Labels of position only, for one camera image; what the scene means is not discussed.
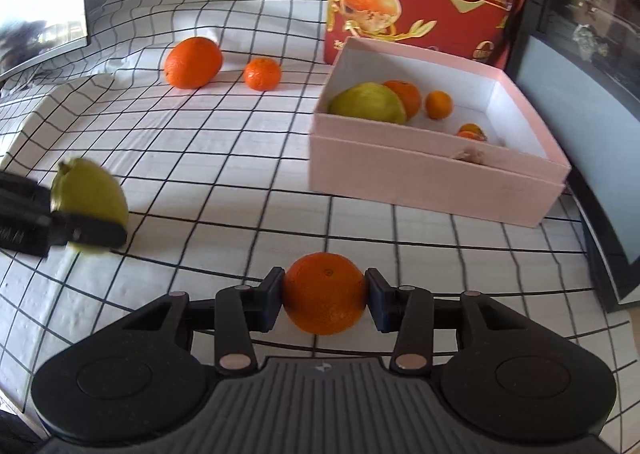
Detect medium mandarin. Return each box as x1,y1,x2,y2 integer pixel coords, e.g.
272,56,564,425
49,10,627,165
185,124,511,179
243,57,282,91
282,252,369,336
384,80,422,120

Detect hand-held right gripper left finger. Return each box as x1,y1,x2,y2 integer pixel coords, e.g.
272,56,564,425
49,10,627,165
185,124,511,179
112,266,286,375

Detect large orange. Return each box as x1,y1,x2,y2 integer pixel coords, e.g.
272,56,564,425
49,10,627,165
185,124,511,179
164,36,224,90

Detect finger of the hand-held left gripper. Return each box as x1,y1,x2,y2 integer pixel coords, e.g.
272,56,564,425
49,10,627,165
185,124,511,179
52,211,128,250

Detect black glass-sided computer case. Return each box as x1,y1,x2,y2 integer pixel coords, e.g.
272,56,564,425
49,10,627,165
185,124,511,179
505,0,640,312

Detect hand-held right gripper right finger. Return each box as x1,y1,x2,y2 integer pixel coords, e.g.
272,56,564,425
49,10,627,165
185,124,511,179
365,268,546,375

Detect black checked white tablecloth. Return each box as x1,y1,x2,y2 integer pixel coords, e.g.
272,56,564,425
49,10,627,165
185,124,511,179
0,0,640,454

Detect red printed gift bag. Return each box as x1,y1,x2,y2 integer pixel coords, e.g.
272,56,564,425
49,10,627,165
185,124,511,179
324,0,546,70

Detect black monitor screen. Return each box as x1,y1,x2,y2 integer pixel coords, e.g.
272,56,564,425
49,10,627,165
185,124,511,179
0,0,91,80

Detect small mandarin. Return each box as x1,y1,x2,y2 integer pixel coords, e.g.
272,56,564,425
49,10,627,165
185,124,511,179
456,123,488,142
425,90,454,120

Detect yellow lemon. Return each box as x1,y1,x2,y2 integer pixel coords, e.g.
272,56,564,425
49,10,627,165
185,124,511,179
327,82,408,125
50,157,129,252

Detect pink cardboard box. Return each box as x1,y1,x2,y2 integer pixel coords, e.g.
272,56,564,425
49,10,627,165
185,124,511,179
307,36,572,229

